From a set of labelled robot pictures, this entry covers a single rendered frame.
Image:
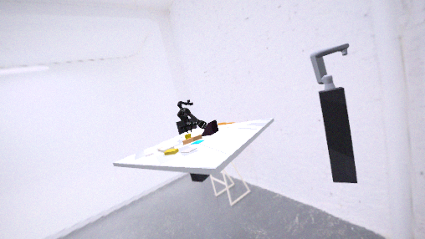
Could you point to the yellow rectangular block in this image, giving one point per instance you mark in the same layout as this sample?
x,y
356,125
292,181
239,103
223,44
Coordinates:
x,y
171,152

